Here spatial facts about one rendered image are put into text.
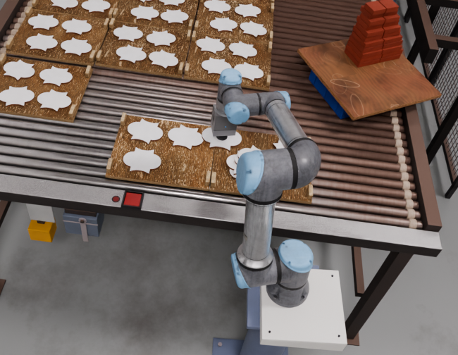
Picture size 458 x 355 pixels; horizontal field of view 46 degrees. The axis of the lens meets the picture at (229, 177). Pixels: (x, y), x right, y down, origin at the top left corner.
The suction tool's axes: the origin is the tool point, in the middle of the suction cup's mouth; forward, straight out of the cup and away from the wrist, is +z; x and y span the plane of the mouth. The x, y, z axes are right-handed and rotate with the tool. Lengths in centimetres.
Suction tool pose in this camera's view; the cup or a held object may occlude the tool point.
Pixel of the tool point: (221, 138)
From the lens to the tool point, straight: 205.6
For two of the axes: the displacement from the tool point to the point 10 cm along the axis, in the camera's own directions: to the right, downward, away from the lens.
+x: 1.6, 7.7, -6.2
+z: -1.1, 6.4, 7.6
